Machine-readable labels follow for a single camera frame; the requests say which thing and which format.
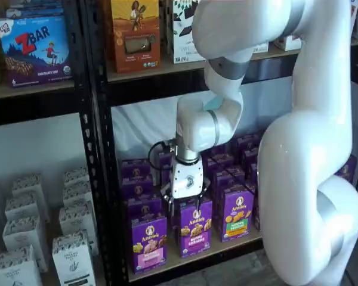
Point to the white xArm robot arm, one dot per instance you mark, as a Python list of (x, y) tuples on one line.
[(301, 149)]

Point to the cheddar pretzel crackers box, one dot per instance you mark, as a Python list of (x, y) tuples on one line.
[(288, 44)]

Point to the blue Z Bar box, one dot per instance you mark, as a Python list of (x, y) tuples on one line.
[(32, 10), (32, 53)]

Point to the purple Annie's snack box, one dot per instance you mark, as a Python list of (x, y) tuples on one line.
[(253, 175), (246, 141), (137, 186), (223, 178), (219, 162), (250, 156), (135, 168), (164, 164), (347, 169), (143, 208), (217, 150)]

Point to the white chocolate-print snack box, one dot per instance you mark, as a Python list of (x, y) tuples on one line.
[(182, 44)]

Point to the orange snack box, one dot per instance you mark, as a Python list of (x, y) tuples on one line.
[(135, 35)]

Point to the purple Annie's box pink label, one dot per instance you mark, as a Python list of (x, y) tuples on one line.
[(197, 232)]

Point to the white backdrop sheet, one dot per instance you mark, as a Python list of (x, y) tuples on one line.
[(143, 125)]

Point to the Simple Mills bar box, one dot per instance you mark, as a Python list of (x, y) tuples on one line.
[(259, 49)]

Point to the purple Annie's box green patch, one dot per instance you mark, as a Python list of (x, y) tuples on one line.
[(238, 217)]

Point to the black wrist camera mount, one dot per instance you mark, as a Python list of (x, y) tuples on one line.
[(170, 148)]

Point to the black metal shelving rack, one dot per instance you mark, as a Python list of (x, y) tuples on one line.
[(32, 110), (103, 119)]

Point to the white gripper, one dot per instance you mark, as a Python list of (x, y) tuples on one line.
[(186, 181)]

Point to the purple Annie's box pink patch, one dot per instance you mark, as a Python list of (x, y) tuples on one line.
[(150, 253)]

